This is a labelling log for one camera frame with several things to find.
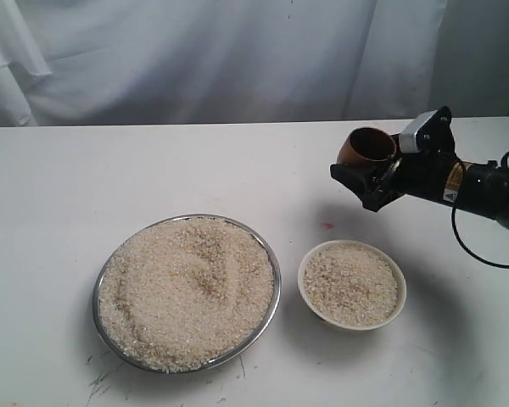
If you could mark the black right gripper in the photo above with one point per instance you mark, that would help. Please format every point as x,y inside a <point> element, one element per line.
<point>422,175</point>

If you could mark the brown wooden cup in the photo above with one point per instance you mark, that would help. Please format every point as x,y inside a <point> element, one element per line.
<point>365,146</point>

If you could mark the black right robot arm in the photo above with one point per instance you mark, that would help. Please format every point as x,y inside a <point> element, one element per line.
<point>484,189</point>

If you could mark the white ceramic bowl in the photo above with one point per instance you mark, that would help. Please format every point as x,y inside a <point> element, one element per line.
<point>398,275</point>

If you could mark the rice in white bowl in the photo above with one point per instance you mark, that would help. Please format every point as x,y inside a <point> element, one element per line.
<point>351,284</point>

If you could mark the large steel rice tray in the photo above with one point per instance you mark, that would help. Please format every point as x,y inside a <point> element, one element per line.
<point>102,280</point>

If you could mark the rice in steel tray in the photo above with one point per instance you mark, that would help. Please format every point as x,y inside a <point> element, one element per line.
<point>186,292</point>

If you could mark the white backdrop cloth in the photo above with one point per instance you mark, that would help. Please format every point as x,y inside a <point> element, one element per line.
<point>185,62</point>

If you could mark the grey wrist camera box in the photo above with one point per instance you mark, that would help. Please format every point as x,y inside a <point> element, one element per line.
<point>429,131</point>

